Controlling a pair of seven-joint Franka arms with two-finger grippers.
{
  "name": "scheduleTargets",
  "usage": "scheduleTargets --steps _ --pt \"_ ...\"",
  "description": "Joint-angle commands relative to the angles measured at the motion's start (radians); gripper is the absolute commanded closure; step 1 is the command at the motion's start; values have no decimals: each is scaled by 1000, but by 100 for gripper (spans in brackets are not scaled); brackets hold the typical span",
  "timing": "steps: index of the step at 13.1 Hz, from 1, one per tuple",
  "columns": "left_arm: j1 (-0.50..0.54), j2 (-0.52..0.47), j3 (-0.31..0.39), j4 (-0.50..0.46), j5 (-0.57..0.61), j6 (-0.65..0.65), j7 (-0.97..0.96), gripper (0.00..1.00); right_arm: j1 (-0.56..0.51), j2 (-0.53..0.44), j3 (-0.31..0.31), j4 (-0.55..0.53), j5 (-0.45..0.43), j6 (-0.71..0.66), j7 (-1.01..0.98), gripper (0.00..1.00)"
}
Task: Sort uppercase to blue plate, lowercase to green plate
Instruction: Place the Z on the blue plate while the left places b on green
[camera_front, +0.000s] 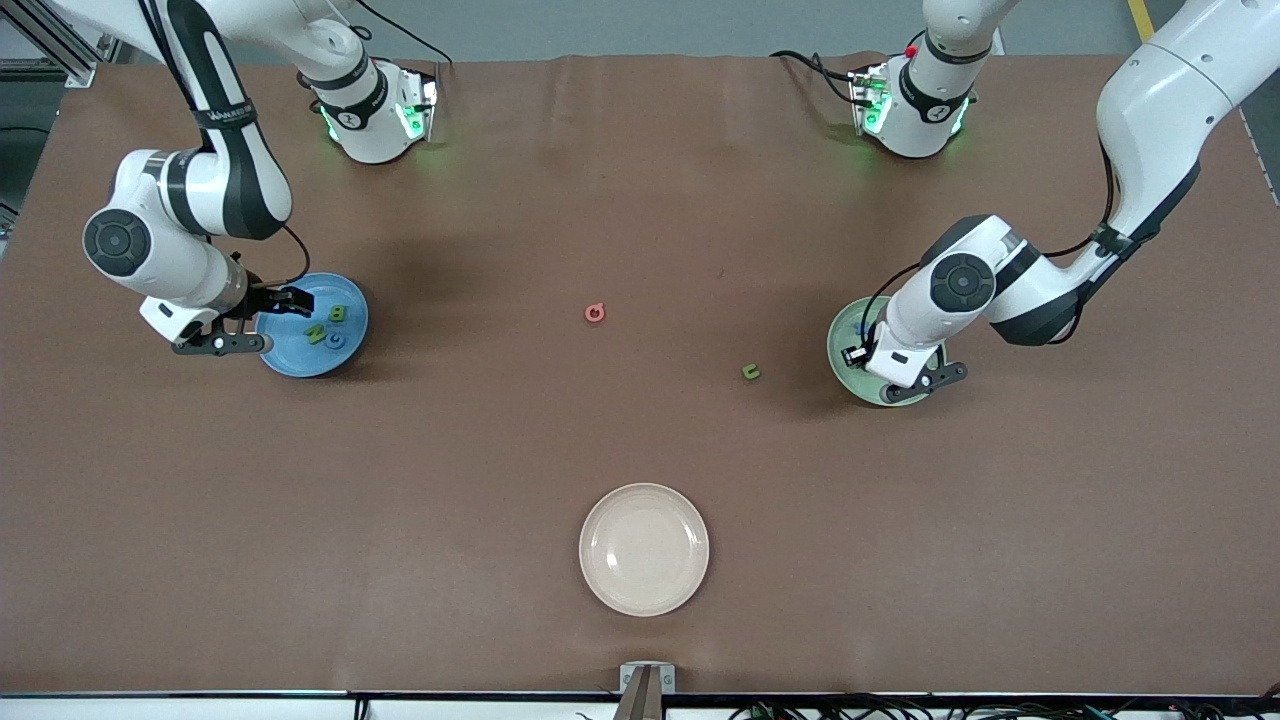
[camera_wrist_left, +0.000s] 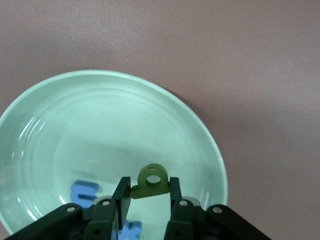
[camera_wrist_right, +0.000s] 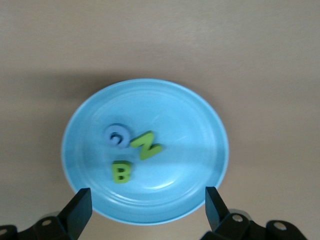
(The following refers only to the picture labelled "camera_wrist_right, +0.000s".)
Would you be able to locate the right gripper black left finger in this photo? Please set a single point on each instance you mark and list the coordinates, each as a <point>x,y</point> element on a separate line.
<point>67,225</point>

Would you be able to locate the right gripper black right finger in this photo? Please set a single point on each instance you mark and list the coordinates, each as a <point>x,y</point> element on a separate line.
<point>230,227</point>

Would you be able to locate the green foam letter B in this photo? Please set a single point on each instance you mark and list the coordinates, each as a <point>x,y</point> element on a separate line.
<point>115,172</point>

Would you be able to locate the blue foam letter G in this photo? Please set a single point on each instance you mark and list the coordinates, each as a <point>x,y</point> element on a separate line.
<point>110,131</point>

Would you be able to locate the green foam letter N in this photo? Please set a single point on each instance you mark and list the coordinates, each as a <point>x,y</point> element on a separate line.
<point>146,146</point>

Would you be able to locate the blue plate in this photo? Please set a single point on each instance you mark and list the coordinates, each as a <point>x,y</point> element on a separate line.
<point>180,120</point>

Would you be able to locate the brown table cover mat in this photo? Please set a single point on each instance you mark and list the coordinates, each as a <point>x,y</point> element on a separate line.
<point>160,37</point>

